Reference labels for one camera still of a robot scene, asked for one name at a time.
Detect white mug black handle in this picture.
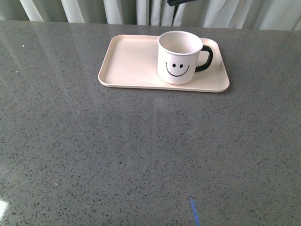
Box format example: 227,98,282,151
158,31,214,85

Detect pink rectangular tray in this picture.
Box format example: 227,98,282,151
98,35,230,93

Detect black object at top edge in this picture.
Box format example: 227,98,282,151
167,0,190,7

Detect white curtain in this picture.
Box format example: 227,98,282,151
0,0,301,31

